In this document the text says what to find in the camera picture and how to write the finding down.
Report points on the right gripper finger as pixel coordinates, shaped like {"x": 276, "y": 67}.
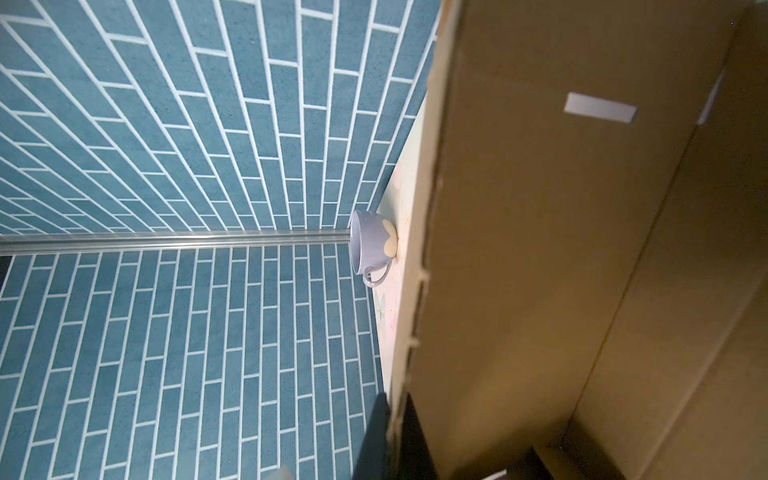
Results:
{"x": 374, "y": 460}

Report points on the brown cardboard paper box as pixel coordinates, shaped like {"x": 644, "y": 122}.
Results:
{"x": 586, "y": 293}

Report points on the lavender ceramic cup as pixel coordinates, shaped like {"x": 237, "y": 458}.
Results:
{"x": 373, "y": 246}

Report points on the left aluminium corner post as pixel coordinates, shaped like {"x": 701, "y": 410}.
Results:
{"x": 12, "y": 245}

